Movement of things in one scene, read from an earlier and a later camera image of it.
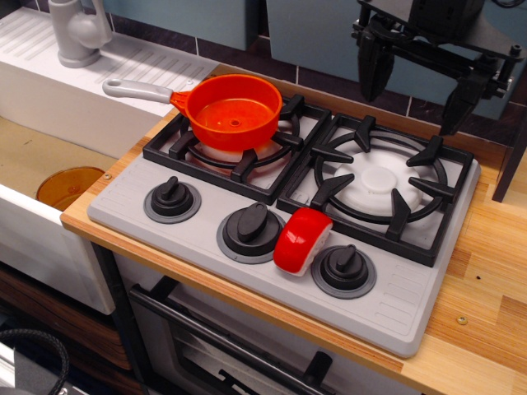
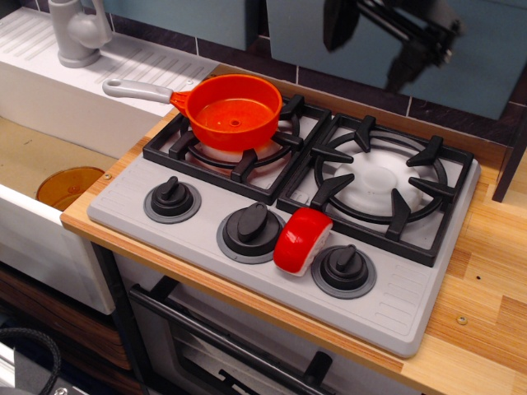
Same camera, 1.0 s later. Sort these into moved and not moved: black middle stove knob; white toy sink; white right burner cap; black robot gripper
Moved: black robot gripper
Not moved: white toy sink; white right burner cap; black middle stove knob
